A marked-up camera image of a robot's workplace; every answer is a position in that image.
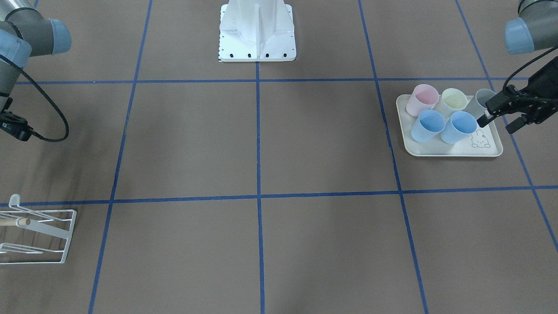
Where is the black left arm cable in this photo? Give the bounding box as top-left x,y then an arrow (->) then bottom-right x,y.
501,46 -> 558,94

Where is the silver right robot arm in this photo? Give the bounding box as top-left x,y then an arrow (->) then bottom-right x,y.
0,0 -> 72,111

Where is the black braided cable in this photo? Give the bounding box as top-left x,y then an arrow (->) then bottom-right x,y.
0,53 -> 70,142

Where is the blue plastic cup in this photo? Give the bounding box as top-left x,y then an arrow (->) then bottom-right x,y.
440,111 -> 478,144
411,109 -> 445,143

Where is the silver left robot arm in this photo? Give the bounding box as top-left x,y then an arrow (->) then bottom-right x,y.
477,0 -> 558,134

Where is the grey plastic cup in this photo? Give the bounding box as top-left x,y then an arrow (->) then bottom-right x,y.
463,88 -> 496,119

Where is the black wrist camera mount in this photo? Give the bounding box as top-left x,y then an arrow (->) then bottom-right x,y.
0,97 -> 34,141

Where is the white wire cup rack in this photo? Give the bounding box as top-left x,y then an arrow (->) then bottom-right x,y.
0,194 -> 78,265

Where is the pink plastic cup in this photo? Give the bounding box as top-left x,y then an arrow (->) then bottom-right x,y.
405,84 -> 440,117

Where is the cream plastic tray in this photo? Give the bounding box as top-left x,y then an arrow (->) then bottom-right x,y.
396,95 -> 504,157

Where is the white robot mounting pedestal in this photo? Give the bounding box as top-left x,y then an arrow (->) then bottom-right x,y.
218,0 -> 297,62

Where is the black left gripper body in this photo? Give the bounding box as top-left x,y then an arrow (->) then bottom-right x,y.
525,57 -> 558,124

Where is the pale green plastic cup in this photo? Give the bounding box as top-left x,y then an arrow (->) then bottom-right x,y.
434,88 -> 468,121

